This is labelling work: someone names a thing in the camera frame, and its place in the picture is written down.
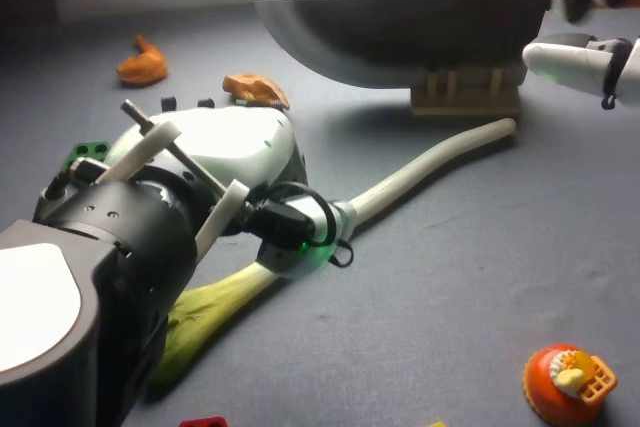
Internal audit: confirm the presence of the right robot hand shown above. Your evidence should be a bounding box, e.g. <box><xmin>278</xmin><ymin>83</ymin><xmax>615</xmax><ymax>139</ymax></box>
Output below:
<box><xmin>522</xmin><ymin>0</ymin><xmax>640</xmax><ymax>111</ymax></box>

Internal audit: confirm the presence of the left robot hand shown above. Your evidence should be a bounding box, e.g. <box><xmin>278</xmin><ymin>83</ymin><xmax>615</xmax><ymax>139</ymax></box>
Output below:
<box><xmin>107</xmin><ymin>95</ymin><xmax>356</xmax><ymax>282</ymax></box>

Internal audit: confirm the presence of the large steel kitchen knife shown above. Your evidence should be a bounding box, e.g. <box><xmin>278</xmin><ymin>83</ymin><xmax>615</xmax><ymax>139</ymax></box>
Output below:
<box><xmin>252</xmin><ymin>0</ymin><xmax>639</xmax><ymax>92</ymax></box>

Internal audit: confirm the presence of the long leek stalk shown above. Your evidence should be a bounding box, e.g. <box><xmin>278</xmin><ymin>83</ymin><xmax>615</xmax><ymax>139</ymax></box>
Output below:
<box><xmin>149</xmin><ymin>117</ymin><xmax>517</xmax><ymax>388</ymax></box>

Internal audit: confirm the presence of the wooden peg board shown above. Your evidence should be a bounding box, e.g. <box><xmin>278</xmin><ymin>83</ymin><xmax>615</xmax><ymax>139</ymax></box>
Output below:
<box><xmin>409</xmin><ymin>64</ymin><xmax>522</xmax><ymax>118</ymax></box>

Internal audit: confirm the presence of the orange toy chicken wing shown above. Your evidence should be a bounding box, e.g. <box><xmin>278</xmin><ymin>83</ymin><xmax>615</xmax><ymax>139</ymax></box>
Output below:
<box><xmin>222</xmin><ymin>73</ymin><xmax>291</xmax><ymax>111</ymax></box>

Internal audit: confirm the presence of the orange toy chicken drumstick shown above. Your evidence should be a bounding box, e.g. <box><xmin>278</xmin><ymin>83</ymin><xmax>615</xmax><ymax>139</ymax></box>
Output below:
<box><xmin>115</xmin><ymin>34</ymin><xmax>169</xmax><ymax>89</ymax></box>

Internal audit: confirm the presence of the green pentagon five-hole block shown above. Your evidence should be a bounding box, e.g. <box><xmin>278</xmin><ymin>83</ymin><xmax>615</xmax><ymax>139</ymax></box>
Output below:
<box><xmin>64</xmin><ymin>141</ymin><xmax>112</xmax><ymax>169</ymax></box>

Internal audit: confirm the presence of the grey table cloth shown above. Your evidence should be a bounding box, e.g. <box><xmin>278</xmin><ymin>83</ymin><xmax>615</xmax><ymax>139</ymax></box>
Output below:
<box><xmin>0</xmin><ymin>0</ymin><xmax>640</xmax><ymax>427</ymax></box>

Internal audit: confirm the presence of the red toy block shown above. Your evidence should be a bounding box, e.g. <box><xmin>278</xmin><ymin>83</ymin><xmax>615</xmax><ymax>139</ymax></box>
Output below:
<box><xmin>178</xmin><ymin>415</ymin><xmax>229</xmax><ymax>427</ymax></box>

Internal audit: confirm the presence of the orange toy cake with waffle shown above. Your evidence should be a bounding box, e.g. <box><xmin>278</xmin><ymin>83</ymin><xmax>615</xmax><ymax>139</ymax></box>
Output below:
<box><xmin>522</xmin><ymin>344</ymin><xmax>619</xmax><ymax>423</ymax></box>

